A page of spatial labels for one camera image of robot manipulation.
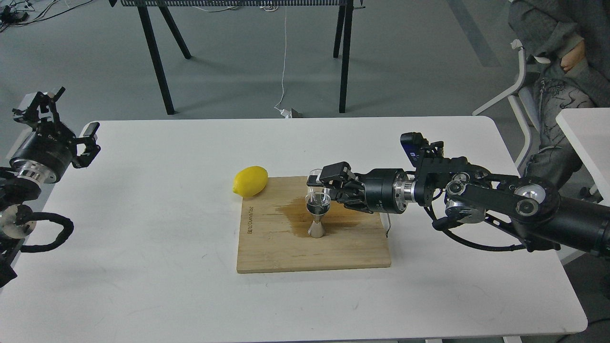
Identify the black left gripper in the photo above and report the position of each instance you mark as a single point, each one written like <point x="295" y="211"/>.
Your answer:
<point x="41" y="158"/>

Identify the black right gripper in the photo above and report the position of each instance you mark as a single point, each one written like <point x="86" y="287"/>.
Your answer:
<point x="375" y="191"/>

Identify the small clear glass beaker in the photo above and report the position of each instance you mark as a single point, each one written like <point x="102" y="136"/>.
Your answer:
<point x="315" y="173"/>

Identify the steel double jigger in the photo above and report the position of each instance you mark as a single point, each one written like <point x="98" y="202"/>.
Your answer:
<point x="317" y="216"/>

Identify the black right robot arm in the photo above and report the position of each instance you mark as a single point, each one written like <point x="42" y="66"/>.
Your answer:
<point x="454" y="192"/>

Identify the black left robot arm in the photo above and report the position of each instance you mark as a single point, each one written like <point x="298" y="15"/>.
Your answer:
<point x="18" y="220"/>

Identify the bamboo cutting board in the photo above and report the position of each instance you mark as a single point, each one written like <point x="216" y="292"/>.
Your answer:
<point x="273" y="235"/>

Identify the yellow lemon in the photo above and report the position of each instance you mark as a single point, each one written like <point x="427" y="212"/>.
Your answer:
<point x="250" y="181"/>

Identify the grey white office chair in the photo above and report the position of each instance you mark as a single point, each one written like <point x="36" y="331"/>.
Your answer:
<point x="521" y="99"/>

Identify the white side table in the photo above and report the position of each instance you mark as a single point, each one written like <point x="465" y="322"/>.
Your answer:
<point x="588" y="132"/>

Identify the person in grey clothes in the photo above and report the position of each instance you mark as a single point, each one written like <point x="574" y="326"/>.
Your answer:
<point x="574" y="36"/>

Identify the black metal frame table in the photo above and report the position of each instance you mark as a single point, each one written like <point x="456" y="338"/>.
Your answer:
<point x="256" y="40"/>

